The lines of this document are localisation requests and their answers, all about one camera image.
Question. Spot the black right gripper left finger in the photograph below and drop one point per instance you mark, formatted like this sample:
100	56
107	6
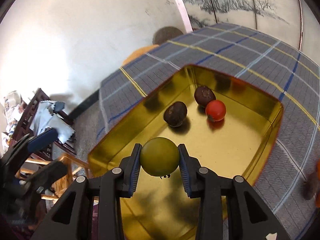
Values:
71	216

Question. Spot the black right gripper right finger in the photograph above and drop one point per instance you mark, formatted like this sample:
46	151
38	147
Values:
248	215

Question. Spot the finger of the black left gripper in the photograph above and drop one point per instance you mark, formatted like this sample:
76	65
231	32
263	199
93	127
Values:
29	191
20	152

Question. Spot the dark brown passion fruit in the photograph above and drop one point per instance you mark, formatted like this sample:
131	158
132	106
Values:
310	186
204	95
175	114

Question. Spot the green round fruit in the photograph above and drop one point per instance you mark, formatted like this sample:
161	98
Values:
159	157

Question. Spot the dark wooden chair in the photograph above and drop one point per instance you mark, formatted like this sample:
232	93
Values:
23	128

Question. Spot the light wooden stool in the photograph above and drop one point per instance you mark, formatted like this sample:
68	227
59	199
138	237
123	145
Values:
75	167

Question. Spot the white cloth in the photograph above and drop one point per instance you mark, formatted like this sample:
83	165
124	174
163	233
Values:
47	116

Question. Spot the grey plaid tablecloth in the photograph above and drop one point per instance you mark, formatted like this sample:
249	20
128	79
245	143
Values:
261	60

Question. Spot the gold metal tray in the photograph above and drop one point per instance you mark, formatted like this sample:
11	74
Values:
238	145

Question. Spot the red tomato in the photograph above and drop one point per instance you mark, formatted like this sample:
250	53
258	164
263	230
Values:
216	110

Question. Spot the orange cushion stool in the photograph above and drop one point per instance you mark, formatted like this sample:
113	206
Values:
137	53

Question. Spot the painted folding screen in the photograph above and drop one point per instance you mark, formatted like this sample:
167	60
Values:
291	21

